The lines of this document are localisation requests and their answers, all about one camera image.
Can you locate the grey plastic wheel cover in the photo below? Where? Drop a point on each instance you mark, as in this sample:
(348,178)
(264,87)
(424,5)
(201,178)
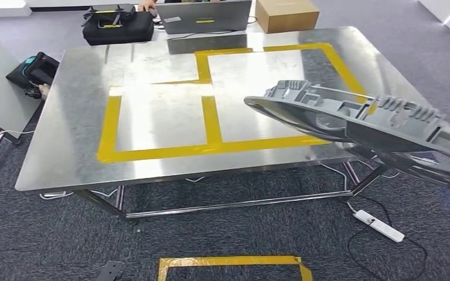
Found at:
(384,132)

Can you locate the steel workbench table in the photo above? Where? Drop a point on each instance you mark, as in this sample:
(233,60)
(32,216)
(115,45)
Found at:
(151,66)

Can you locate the yellow tape on workbench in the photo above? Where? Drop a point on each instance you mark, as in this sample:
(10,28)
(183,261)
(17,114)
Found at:
(110,128)

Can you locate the long white power strip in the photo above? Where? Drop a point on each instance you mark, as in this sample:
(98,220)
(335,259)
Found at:
(384,229)

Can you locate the wide yellow floor tape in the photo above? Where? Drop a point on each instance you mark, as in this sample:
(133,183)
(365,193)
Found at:
(229,260)

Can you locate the brown cardboard box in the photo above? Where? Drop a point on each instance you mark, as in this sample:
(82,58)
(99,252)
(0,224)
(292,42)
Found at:
(287,17)

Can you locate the grey laptop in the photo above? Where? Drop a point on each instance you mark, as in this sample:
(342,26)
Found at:
(205,13)

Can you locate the person's right hand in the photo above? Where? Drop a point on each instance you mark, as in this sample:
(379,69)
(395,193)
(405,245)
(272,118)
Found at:
(146,4)

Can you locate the black carry case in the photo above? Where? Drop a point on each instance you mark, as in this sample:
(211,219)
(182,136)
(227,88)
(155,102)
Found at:
(124,35)

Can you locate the black remote controller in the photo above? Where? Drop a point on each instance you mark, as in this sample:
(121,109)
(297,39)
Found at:
(110,9)

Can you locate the black bag with teal trim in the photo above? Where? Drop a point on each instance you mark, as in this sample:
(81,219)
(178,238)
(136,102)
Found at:
(38,70)

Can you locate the white panel on stand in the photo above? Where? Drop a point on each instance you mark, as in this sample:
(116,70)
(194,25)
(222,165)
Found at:
(0,85)

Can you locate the black robot bracket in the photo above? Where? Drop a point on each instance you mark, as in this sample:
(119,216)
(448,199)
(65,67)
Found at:
(110,271)

